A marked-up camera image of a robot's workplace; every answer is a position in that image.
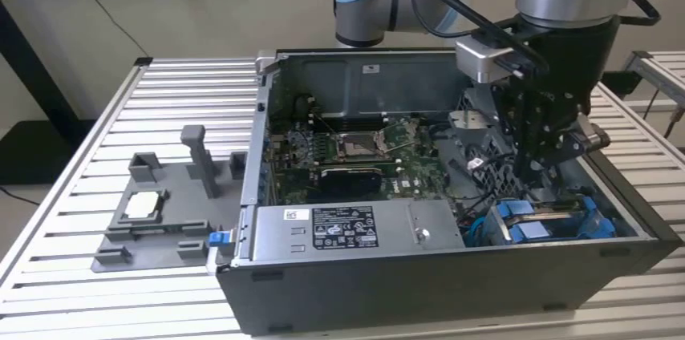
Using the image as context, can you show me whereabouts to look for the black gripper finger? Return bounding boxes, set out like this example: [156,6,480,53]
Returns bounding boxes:
[500,83,540,193]
[532,89,574,168]

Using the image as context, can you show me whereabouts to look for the black wire with white tag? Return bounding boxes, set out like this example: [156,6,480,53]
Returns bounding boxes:
[459,151,524,180]

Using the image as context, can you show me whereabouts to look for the gray metal disk bay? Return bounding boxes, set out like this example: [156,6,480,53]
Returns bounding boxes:
[489,191,617,247]

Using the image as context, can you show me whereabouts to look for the black plastic drive cage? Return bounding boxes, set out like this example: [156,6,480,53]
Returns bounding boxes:
[431,83,537,213]

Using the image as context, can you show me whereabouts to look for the metal slat side table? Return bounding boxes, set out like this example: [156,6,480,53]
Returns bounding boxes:
[624,50,685,116]

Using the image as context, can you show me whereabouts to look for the green motherboard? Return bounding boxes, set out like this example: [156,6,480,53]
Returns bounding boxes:
[270,115,461,204]

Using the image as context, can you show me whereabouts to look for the metal socket cover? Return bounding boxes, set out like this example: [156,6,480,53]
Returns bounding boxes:
[377,121,423,153]

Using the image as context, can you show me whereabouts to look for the CPU socket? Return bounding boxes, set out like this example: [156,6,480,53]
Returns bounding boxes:
[331,131,391,161]

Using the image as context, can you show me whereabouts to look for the black RAM slots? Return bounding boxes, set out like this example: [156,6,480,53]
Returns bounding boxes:
[315,111,390,132]

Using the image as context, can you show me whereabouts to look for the black graphics card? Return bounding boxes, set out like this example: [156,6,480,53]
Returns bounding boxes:
[318,167,385,199]

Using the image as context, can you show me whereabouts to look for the thin metal locking lever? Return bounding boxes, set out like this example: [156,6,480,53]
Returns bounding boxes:
[311,112,339,136]

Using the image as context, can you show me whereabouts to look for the black open PC case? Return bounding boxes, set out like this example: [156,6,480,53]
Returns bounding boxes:
[206,46,685,337]

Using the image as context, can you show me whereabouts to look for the silver power supply unit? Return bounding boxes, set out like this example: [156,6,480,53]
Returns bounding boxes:
[251,199,466,265]

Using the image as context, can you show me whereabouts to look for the gray parts rack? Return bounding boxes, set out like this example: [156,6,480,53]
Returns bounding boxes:
[91,124,251,275]

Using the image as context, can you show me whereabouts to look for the silver CPU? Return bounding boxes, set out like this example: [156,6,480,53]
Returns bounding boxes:
[122,191,164,219]

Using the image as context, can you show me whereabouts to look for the black floor stand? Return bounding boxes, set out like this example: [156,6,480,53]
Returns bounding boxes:
[0,1,98,185]

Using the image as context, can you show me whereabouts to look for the black round wrist camera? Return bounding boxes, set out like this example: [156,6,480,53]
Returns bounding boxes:
[566,113,612,157]

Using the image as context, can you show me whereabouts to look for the silver metal bracket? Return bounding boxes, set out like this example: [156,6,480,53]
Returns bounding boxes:
[447,109,502,132]

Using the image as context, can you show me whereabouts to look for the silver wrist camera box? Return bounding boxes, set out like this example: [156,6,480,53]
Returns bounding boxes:
[454,37,529,84]

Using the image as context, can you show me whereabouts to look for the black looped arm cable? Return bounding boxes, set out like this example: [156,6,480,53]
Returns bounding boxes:
[620,0,662,26]

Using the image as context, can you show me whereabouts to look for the blue wire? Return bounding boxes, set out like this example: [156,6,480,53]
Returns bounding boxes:
[462,213,492,247]

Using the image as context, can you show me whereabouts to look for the black camera cable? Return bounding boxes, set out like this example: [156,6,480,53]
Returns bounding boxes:
[382,0,548,73]

